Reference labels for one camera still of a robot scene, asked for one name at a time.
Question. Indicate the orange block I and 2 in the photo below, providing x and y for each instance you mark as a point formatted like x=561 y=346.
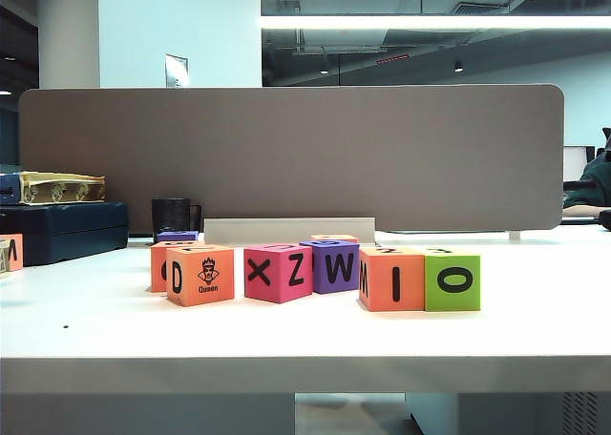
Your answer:
x=396 y=282

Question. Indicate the green block O and 3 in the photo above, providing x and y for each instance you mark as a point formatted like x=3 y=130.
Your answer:
x=453 y=282

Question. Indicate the orange block with Y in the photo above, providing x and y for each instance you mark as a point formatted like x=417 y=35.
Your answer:
x=335 y=238

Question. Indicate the grey desk divider panel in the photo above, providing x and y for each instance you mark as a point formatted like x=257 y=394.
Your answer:
x=334 y=158

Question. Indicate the purple block W and G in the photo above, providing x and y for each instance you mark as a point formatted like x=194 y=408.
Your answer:
x=336 y=268

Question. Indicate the pink block X and Z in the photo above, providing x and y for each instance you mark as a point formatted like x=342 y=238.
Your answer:
x=274 y=273

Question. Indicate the orange block D and Queen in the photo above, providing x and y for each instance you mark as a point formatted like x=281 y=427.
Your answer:
x=203 y=277

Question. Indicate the purple block W and 9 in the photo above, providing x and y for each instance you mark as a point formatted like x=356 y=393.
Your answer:
x=176 y=236

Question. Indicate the black mesh cup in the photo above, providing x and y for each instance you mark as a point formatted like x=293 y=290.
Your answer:
x=169 y=215

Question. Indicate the ceiling spot lamp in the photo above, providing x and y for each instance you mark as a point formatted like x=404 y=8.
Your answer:
x=459 y=66
x=324 y=71

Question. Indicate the orange block B and C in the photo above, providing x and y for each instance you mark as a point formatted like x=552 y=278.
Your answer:
x=157 y=273

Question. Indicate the red led display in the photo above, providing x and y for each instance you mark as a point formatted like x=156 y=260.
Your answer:
x=393 y=59

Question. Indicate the dark blue plastic case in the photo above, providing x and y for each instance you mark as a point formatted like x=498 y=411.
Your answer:
x=71 y=231

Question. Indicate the yellow patterned box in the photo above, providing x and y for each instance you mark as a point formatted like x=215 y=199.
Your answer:
x=59 y=189

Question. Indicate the white monitor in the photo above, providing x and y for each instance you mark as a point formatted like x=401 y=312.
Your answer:
x=575 y=163

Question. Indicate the person in green top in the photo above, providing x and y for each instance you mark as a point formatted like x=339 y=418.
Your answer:
x=596 y=177

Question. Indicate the blue box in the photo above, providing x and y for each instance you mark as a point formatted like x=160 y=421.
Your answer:
x=8 y=188

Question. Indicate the orange block U and M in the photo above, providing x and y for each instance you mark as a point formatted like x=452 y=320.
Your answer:
x=12 y=254

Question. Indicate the black round object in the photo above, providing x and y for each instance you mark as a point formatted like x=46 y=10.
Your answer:
x=605 y=218

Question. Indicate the grey vented cabinet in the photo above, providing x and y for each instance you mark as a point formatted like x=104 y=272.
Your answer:
x=525 y=413

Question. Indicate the white wall notice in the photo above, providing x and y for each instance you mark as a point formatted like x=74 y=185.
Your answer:
x=176 y=71

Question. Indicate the white divider foot bracket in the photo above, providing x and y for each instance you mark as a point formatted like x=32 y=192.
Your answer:
x=514 y=236

